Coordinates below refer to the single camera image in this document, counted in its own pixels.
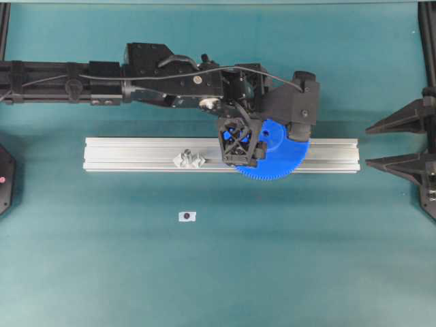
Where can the black aluminium frame rail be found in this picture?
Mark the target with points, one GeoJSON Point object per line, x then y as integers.
{"type": "Point", "coordinates": [426, 21]}

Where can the silver aluminium extrusion rail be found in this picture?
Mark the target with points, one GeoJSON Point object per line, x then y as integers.
{"type": "Point", "coordinates": [325, 156]}

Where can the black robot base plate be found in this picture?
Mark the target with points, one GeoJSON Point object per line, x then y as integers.
{"type": "Point", "coordinates": [7, 174]}

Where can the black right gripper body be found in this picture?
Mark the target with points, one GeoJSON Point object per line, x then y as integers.
{"type": "Point", "coordinates": [239, 121]}

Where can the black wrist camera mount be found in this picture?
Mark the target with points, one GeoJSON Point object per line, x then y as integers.
{"type": "Point", "coordinates": [295, 109]}

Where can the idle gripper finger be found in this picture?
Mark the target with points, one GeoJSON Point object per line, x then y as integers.
{"type": "Point", "coordinates": [411, 167]}
{"type": "Point", "coordinates": [410, 118]}

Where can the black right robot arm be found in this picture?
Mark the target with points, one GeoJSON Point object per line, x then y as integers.
{"type": "Point", "coordinates": [153, 74]}

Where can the large blue plastic gear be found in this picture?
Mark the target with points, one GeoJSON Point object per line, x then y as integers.
{"type": "Point", "coordinates": [283, 155]}

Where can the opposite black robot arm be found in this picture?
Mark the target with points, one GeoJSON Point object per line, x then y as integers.
{"type": "Point", "coordinates": [427, 193]}

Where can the grey lower shaft bracket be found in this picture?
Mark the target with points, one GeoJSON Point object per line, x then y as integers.
{"type": "Point", "coordinates": [187, 160]}

